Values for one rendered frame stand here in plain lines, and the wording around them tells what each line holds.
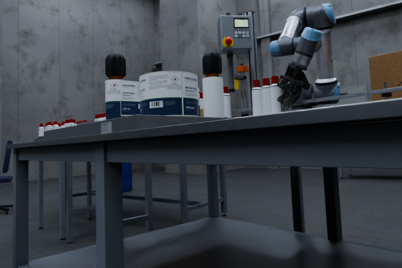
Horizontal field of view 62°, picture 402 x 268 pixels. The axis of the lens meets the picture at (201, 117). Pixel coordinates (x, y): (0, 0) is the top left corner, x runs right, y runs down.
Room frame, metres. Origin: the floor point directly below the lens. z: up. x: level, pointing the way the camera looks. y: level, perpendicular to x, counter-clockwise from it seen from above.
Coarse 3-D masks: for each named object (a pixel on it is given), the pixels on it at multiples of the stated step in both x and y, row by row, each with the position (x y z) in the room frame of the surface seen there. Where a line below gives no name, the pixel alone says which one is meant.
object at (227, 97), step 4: (224, 88) 1.72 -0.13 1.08; (228, 88) 1.73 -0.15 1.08; (224, 92) 1.72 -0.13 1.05; (228, 92) 1.72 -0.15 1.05; (224, 96) 1.71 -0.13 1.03; (228, 96) 1.71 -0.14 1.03; (224, 100) 1.71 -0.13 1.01; (228, 100) 1.71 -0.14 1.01; (224, 104) 1.71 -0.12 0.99; (228, 104) 1.71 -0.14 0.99; (224, 108) 1.71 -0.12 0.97; (228, 108) 1.71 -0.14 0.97; (224, 112) 1.71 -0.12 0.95; (228, 112) 1.71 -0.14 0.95; (228, 116) 1.71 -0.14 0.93
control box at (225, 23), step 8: (224, 16) 1.73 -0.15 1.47; (232, 16) 1.74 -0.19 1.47; (240, 16) 1.74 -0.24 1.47; (248, 16) 1.75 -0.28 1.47; (224, 24) 1.73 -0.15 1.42; (232, 24) 1.74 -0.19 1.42; (224, 32) 1.73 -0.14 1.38; (232, 32) 1.74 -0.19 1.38; (224, 40) 1.73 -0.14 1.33; (232, 40) 1.74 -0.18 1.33; (240, 40) 1.74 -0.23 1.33; (248, 40) 1.75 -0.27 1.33; (224, 48) 1.74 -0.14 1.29; (232, 48) 1.74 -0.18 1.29; (240, 48) 1.75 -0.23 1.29; (248, 48) 1.75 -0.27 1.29
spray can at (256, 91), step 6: (258, 84) 1.56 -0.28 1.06; (252, 90) 1.57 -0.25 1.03; (258, 90) 1.55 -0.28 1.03; (252, 96) 1.57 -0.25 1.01; (258, 96) 1.55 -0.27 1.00; (252, 102) 1.57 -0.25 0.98; (258, 102) 1.55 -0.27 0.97; (252, 108) 1.58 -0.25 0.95; (258, 108) 1.55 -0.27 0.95; (258, 114) 1.55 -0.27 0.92
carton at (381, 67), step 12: (372, 60) 1.35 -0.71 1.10; (384, 60) 1.32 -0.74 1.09; (396, 60) 1.28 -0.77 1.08; (372, 72) 1.35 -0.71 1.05; (384, 72) 1.32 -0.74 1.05; (396, 72) 1.29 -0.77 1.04; (372, 84) 1.36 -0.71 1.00; (396, 84) 1.29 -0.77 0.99; (372, 96) 1.36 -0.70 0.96; (396, 96) 1.29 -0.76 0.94
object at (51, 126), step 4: (40, 124) 3.52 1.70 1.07; (48, 124) 3.33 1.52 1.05; (52, 124) 3.52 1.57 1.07; (56, 124) 3.29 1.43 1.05; (60, 124) 3.60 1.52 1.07; (40, 128) 3.51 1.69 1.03; (48, 128) 3.32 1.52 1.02; (52, 128) 3.35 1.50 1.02; (56, 128) 3.28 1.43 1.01; (40, 132) 3.51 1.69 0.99; (40, 136) 3.51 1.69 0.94
